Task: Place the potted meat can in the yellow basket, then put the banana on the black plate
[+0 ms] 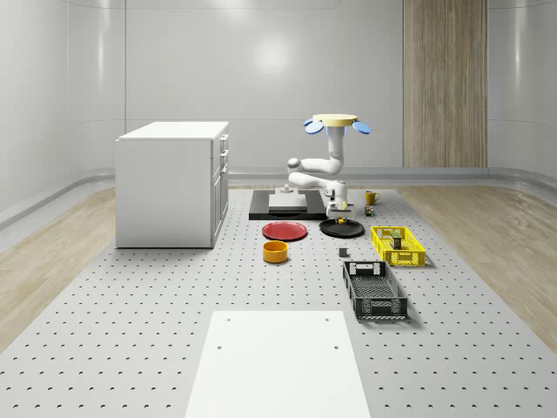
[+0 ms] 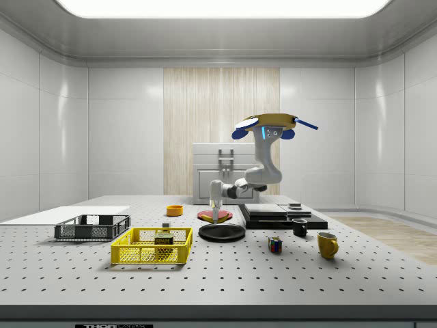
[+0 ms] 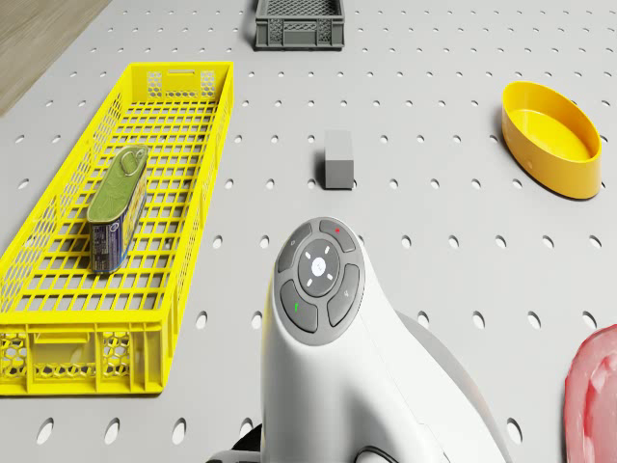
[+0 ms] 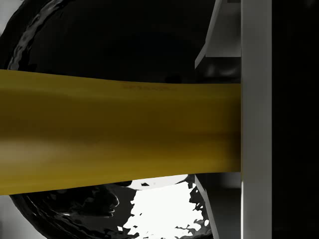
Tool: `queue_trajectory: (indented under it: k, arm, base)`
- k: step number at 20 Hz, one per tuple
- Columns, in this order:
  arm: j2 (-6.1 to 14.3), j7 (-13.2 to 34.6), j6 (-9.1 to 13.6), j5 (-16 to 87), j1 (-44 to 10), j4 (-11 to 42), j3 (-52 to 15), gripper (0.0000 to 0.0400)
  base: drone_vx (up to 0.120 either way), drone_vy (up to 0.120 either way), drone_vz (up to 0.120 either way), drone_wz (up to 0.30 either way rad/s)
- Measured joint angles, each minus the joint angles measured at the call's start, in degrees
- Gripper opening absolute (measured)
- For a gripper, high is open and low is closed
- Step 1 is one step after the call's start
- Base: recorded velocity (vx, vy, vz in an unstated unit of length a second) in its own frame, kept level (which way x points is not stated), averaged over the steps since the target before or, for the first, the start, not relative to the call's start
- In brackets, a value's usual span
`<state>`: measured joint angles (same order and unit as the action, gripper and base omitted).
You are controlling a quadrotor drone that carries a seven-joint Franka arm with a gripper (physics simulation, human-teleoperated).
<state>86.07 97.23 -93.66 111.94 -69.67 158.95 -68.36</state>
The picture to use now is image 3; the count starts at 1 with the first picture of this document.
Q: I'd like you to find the red plate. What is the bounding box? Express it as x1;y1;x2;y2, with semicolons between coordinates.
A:
563;323;617;463

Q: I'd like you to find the dark grey basket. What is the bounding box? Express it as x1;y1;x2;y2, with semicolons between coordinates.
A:
253;0;347;52

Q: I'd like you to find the yellow bowl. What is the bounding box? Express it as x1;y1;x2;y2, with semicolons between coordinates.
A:
500;80;604;201

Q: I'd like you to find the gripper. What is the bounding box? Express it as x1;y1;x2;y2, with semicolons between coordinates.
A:
205;422;264;463

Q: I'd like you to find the yellow basket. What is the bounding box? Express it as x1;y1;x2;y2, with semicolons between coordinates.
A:
0;60;236;397

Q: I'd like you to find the grey cube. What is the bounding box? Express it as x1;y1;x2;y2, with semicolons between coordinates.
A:
316;128;358;191

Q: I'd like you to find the green flat-sided can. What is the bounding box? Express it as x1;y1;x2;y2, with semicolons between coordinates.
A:
86;143;150;276

